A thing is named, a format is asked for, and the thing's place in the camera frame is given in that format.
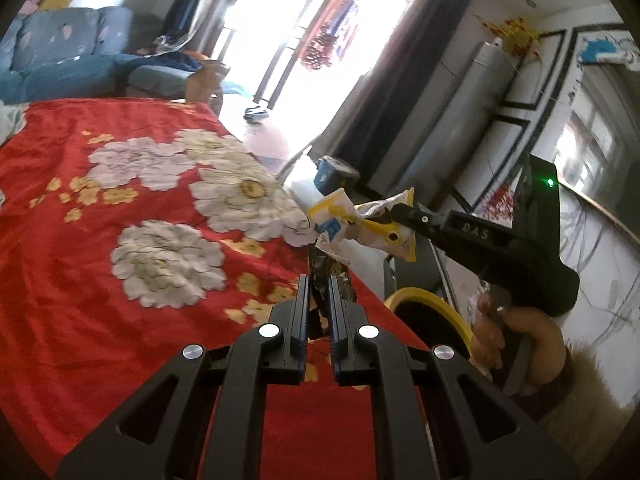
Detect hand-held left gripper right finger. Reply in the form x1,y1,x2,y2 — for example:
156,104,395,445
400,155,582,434
327,275,581,480

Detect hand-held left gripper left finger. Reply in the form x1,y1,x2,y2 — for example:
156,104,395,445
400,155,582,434
55,274,308,480

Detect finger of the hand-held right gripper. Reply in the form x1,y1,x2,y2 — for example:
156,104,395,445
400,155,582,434
387,202,451,248

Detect dark foil wrapper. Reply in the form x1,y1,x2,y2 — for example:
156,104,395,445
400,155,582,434
306,242,358,343

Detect white yellow packet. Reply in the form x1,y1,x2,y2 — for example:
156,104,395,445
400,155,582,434
307,187,418,263

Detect yellow-rimmed black trash bin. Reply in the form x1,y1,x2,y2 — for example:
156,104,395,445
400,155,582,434
384,287,476,356

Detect person's right forearm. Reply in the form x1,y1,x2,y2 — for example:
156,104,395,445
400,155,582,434
520,340,640,461

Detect person's right hand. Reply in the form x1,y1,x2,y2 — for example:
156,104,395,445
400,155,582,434
470,292,568,386

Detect blue storage box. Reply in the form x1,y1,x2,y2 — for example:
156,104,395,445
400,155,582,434
312,156,361,196

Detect grey standing air conditioner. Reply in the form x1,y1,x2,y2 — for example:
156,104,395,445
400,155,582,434
360,37,523,211

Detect grey curtain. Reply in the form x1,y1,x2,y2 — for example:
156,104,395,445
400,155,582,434
320,0,476,191

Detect hanging laundry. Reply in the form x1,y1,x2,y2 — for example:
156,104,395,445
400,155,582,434
300,0,361,71

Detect yellow artificial flowers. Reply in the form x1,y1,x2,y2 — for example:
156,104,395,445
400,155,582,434
475,12,546,61

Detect red floral blanket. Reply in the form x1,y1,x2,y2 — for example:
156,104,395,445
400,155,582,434
0,100,431,476

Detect brown paper bag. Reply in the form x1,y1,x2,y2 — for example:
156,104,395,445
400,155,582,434
185,59,231,111

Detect dark blue garment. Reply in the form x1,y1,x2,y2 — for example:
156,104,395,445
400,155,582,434
132,47,211,73

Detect dark blue curtain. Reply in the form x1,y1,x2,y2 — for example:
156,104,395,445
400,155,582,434
165,0,236,56

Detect grey-green crumpled garment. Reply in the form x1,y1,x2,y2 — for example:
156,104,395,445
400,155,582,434
0,100,26,143

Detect blue patterned sofa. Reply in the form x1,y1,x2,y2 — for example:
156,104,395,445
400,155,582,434
0,7,251,106

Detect wall-mounted television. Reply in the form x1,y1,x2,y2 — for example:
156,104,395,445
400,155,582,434
547,77,640,221

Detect blue white wall picture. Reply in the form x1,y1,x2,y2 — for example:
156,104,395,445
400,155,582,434
575,32,640,68

